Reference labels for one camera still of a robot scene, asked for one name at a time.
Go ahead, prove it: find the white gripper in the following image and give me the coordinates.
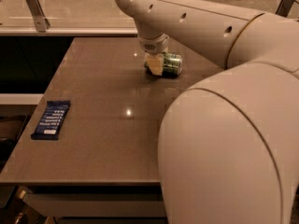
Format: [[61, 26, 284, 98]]
[[138, 34, 169, 76]]

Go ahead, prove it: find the green soda can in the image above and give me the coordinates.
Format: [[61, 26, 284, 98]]
[[144, 52, 182, 76]]

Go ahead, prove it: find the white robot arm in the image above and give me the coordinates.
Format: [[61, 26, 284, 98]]
[[115, 0, 299, 224]]

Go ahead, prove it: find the blue snack bar wrapper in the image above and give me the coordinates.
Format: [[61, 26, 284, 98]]
[[31, 100, 71, 140]]

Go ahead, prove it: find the glass barrier panel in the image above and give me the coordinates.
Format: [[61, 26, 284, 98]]
[[0, 0, 299, 30]]

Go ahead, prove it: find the left metal glass bracket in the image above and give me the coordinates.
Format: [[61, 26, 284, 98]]
[[25, 0, 50, 32]]

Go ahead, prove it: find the metal glass bracket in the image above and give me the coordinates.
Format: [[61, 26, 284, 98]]
[[25, 0, 50, 32], [276, 0, 296, 17]]

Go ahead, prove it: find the right metal glass bracket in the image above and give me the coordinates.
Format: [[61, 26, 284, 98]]
[[276, 0, 296, 17]]

